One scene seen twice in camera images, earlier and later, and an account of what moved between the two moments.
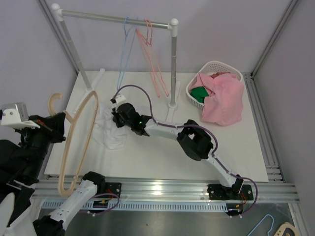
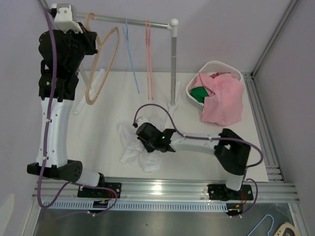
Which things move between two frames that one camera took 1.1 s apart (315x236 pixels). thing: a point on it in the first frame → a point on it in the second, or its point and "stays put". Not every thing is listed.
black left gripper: x=52 y=125 → x=88 y=37
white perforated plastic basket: x=210 y=68 stays put
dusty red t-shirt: x=214 y=74 stays put
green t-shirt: x=199 y=93 stays put
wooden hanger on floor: x=281 y=229 stays put
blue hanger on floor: x=273 y=223 stays put
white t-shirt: x=108 y=133 → x=134 y=151
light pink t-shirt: x=224 y=106 stays put
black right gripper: x=116 y=116 → x=149 y=148
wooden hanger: x=72 y=116 → x=99 y=44
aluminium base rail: x=48 y=191 stays put
